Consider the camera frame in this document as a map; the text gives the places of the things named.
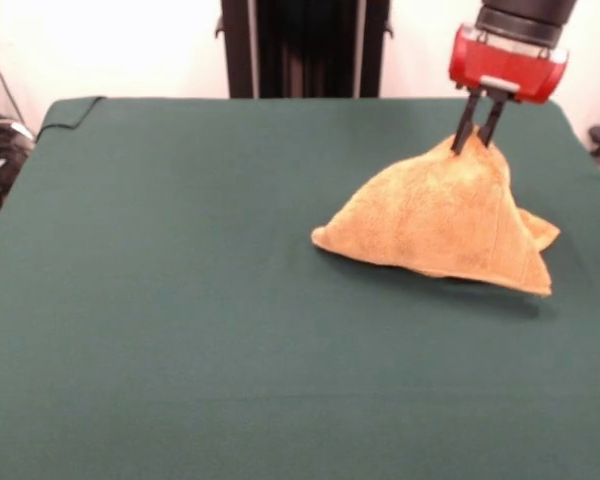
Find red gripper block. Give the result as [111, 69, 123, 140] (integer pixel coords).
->
[448, 23, 570, 154]

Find tan terry towel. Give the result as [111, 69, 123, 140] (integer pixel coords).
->
[310, 124, 562, 297]

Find dark green table cloth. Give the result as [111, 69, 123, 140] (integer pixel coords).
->
[0, 95, 600, 480]

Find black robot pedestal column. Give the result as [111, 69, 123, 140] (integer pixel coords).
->
[219, 0, 396, 99]

